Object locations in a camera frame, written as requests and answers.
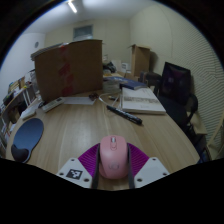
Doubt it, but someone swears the white remote control with buttons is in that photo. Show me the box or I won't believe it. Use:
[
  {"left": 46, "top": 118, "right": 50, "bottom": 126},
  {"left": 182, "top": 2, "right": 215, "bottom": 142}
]
[{"left": 41, "top": 97, "right": 66, "bottom": 113}]

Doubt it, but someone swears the pink computer mouse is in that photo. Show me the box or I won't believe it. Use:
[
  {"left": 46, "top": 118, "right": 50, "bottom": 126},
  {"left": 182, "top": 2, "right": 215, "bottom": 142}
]
[{"left": 98, "top": 134, "right": 129, "bottom": 180}]

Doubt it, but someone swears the large white book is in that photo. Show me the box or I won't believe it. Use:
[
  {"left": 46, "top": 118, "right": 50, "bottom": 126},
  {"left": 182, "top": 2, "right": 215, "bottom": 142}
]
[{"left": 119, "top": 87, "right": 167, "bottom": 116}]

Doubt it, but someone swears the dark blue book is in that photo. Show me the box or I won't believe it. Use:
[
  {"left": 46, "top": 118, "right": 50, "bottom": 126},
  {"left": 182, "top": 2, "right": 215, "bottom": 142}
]
[{"left": 119, "top": 79, "right": 148, "bottom": 91}]

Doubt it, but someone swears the tall open cardboard box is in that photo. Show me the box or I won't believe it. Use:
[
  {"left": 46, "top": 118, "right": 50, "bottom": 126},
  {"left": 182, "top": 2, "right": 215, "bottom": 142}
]
[{"left": 129, "top": 43, "right": 151, "bottom": 78}]

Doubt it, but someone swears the ceiling light tube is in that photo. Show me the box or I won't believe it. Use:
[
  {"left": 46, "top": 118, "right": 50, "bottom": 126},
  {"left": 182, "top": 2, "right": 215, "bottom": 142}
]
[{"left": 66, "top": 0, "right": 78, "bottom": 14}]

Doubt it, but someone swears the white cable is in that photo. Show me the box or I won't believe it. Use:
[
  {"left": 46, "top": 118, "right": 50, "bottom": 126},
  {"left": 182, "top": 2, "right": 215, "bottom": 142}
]
[{"left": 98, "top": 89, "right": 123, "bottom": 111}]

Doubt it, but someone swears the large brown cardboard box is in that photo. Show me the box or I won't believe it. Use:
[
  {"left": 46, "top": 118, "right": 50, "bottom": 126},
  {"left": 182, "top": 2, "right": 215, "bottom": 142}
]
[{"left": 34, "top": 39, "right": 104, "bottom": 103}]

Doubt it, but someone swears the stack of grey papers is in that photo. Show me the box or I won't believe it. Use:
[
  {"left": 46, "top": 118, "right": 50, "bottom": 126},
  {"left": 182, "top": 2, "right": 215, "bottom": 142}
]
[{"left": 30, "top": 42, "right": 64, "bottom": 61}]

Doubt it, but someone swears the plain white remote control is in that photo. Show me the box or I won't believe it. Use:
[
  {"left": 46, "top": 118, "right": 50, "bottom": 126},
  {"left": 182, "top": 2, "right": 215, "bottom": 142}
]
[{"left": 20, "top": 105, "right": 38, "bottom": 120}]

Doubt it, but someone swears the shelf unit with books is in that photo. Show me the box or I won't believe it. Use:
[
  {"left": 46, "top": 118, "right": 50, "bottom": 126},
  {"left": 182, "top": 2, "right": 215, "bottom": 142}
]
[{"left": 0, "top": 76, "right": 38, "bottom": 158}]

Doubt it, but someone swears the black coiled cable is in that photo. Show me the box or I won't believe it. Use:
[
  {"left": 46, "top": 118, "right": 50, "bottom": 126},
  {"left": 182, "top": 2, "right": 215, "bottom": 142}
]
[{"left": 37, "top": 99, "right": 48, "bottom": 109}]

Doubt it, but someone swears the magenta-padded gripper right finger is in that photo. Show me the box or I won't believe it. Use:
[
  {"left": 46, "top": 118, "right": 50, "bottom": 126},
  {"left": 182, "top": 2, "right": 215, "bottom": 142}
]
[{"left": 126, "top": 143, "right": 171, "bottom": 190}]

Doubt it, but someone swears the small wall window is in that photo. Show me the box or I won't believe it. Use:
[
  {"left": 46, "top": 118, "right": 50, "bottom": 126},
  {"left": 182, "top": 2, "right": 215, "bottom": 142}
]
[{"left": 72, "top": 24, "right": 94, "bottom": 42}]

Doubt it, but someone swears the black marker pen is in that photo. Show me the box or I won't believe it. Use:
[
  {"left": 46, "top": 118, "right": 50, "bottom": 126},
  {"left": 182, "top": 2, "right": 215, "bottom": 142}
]
[{"left": 106, "top": 105, "right": 144, "bottom": 126}]

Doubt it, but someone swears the black office chair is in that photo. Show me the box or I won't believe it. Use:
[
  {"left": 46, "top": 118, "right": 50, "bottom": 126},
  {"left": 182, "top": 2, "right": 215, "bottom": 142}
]
[{"left": 156, "top": 61, "right": 201, "bottom": 134}]

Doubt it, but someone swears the dark blue mouse pad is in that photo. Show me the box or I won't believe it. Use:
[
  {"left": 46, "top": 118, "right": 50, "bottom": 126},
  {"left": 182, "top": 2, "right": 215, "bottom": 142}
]
[{"left": 10, "top": 117, "right": 45, "bottom": 164}]

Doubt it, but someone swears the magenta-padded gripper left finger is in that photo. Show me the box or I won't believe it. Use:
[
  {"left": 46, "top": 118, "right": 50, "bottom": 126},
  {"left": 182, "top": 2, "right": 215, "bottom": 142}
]
[{"left": 55, "top": 143, "right": 102, "bottom": 190}]

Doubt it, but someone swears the black bag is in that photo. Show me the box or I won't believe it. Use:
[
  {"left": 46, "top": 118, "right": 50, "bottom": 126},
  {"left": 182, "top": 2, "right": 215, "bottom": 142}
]
[{"left": 139, "top": 70, "right": 163, "bottom": 88}]

